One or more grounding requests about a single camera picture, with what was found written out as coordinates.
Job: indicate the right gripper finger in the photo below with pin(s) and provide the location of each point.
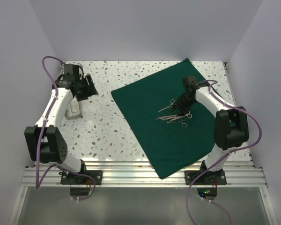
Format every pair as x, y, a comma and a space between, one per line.
179, 110
176, 105

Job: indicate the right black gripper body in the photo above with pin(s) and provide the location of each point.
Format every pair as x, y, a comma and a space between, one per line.
186, 103

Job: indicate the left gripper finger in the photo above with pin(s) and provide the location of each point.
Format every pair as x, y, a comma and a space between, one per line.
91, 90
82, 97

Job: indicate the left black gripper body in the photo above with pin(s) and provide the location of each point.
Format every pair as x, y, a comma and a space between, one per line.
84, 88

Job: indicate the silver forceps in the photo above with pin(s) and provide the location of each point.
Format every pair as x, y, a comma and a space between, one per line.
172, 101
181, 121

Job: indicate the silver surgical scissors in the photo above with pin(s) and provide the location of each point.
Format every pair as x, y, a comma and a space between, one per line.
187, 116

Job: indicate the silver tweezers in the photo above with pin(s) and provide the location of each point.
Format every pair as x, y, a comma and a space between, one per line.
170, 117

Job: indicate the suture packet green thread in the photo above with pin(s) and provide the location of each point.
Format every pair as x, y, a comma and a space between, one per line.
74, 109

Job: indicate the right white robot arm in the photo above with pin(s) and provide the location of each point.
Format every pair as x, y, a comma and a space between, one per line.
230, 126

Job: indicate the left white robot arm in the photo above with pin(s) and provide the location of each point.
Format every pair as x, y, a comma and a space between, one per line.
44, 140

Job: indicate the green surgical drape cloth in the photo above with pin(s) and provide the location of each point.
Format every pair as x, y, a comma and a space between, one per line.
168, 146

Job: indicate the metal instrument tray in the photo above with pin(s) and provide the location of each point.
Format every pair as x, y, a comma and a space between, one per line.
67, 111

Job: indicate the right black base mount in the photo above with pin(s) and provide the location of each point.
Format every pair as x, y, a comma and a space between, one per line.
207, 183

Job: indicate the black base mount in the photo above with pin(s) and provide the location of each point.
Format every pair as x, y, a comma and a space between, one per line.
82, 185
207, 183

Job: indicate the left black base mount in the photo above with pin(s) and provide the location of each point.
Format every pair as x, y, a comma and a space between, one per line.
82, 185

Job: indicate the aluminium rail frame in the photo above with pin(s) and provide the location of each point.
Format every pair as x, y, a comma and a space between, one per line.
131, 193

